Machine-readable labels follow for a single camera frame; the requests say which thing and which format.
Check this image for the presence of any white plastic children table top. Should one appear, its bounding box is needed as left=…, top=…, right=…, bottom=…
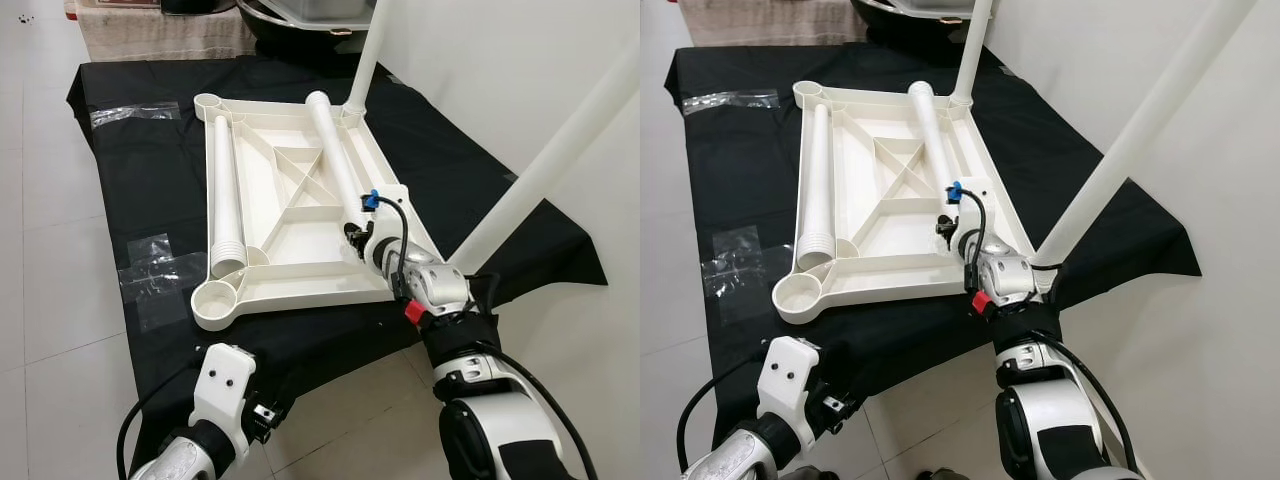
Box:
left=190, top=92, right=471, bottom=331
left=772, top=80, right=1056, bottom=326

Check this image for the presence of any white plastic table leg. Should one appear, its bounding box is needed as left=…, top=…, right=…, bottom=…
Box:
left=208, top=115, right=249, bottom=279
left=797, top=103, right=838, bottom=271
left=304, top=90, right=366, bottom=231
left=343, top=0, right=393, bottom=113
left=1035, top=0, right=1259, bottom=269
left=950, top=0, right=994, bottom=106
left=907, top=82, right=966, bottom=216
left=447, top=40, right=641, bottom=276

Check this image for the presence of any clear tape cross patch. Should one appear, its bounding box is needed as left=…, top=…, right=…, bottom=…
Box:
left=702, top=225, right=791, bottom=323
left=118, top=233, right=209, bottom=333

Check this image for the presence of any black wok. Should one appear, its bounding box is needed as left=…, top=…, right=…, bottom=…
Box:
left=855, top=0, right=991, bottom=41
left=235, top=0, right=381, bottom=59

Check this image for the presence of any black tablecloth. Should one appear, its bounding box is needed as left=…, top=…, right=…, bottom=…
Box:
left=66, top=55, right=609, bottom=471
left=665, top=42, right=1201, bottom=441

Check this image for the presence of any clear tape strip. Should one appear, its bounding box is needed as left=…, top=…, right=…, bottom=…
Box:
left=90, top=102, right=183, bottom=129
left=683, top=90, right=781, bottom=116

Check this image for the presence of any beige cloth covered stand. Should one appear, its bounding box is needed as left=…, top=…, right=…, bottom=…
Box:
left=680, top=0, right=869, bottom=46
left=75, top=0, right=256, bottom=61

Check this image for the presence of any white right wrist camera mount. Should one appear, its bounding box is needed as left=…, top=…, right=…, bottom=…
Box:
left=355, top=183, right=413, bottom=263
left=945, top=178, right=996, bottom=256

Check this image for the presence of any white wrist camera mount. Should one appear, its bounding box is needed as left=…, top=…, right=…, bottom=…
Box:
left=945, top=178, right=996, bottom=256
left=757, top=336, right=823, bottom=451
left=190, top=344, right=259, bottom=461
left=355, top=183, right=413, bottom=263

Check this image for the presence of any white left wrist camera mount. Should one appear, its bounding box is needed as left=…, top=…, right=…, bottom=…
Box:
left=757, top=336, right=823, bottom=451
left=190, top=344, right=259, bottom=461

